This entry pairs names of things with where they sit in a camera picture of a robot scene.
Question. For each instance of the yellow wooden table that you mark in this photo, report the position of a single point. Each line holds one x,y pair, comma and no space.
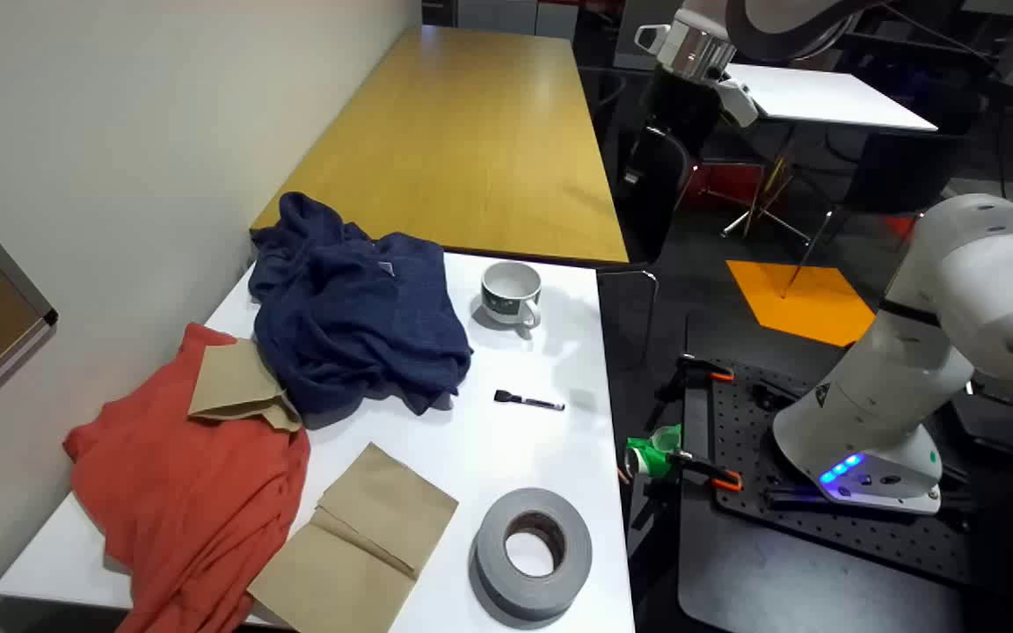
460,142

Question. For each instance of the dark blue cloth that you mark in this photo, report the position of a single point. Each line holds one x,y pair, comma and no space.
352,319

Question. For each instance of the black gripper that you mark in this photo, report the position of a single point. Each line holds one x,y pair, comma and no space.
695,104

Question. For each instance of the green crumpled item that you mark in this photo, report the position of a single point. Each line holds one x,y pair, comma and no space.
655,448

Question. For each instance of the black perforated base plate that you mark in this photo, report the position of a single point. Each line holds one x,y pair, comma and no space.
764,516

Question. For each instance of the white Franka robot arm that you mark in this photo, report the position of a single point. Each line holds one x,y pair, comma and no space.
882,387

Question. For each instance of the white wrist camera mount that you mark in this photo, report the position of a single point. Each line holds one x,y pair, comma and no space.
740,98

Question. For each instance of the orange red cloth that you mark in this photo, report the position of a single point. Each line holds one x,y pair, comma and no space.
193,492

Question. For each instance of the white background table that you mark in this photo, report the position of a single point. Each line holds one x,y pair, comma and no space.
825,98

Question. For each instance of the grey duct tape roll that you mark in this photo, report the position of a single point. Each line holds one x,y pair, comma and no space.
528,550

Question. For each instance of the black marker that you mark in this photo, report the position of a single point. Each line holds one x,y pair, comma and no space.
528,397

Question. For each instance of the black chair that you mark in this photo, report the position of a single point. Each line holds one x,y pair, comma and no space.
651,193

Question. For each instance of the large brown paper bag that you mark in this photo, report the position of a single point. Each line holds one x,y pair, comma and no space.
361,545

